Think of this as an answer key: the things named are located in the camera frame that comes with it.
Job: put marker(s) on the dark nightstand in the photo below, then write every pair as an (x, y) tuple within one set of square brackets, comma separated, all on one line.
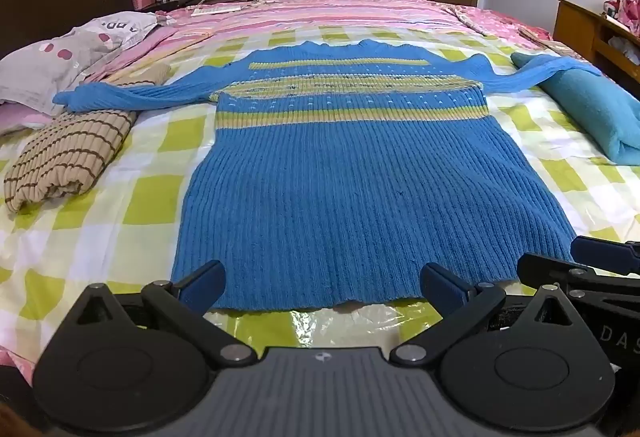
[(160, 6)]

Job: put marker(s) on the white plastic bag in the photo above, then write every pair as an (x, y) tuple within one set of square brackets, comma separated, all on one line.
[(622, 48)]

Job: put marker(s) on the pink floral cloth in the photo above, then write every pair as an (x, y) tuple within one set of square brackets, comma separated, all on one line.
[(625, 12)]

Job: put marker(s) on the beige striped folded garment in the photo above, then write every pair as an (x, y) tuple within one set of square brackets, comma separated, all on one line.
[(65, 152)]

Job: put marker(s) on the blue striped knit sweater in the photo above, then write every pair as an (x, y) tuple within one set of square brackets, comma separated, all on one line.
[(350, 197)]

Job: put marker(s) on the grey pillow with pink dots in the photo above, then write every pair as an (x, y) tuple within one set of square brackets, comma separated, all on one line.
[(50, 62)]

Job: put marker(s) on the wooden bedside shelf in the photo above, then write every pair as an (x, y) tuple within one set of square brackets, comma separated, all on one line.
[(575, 24)]

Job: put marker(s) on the teal folded fleece garment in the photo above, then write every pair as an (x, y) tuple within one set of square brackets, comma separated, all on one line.
[(595, 112)]

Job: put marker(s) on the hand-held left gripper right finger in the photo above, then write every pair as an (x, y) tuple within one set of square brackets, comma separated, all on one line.
[(442, 289)]

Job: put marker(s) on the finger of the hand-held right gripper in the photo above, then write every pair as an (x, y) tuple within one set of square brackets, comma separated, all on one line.
[(605, 254), (542, 267)]

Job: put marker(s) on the white flat remote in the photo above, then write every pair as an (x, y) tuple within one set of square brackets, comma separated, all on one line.
[(215, 10)]

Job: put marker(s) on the pink striped bed sheet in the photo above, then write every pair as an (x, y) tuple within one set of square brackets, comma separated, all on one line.
[(325, 12)]

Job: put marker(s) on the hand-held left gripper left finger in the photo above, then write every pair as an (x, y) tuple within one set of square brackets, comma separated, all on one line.
[(202, 286)]

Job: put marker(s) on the pink floral quilt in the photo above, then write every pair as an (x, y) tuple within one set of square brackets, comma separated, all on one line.
[(480, 17)]

